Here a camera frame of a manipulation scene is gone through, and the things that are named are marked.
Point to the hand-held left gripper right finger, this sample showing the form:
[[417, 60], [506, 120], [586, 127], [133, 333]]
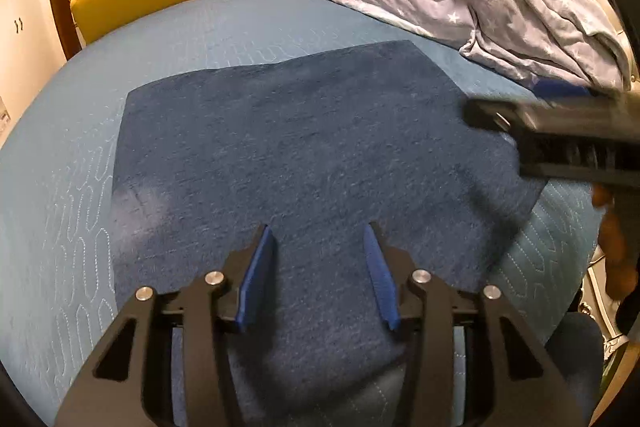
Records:
[[382, 279]]

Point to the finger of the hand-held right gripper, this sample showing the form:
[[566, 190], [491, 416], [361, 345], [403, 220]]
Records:
[[495, 114], [560, 88]]

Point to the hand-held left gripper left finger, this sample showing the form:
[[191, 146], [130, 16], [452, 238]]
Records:
[[255, 279]]

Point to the dark blue denim pants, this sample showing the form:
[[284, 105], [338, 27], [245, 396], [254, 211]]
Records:
[[300, 132]]

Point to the person's right hand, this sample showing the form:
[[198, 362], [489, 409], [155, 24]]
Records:
[[615, 242]]

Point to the person's leg in jeans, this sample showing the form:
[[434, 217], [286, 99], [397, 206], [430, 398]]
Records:
[[575, 367]]

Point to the blue quilted bed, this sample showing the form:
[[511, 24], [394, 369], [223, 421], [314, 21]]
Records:
[[60, 157]]

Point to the white wardrobe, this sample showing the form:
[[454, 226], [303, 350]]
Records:
[[25, 7]]

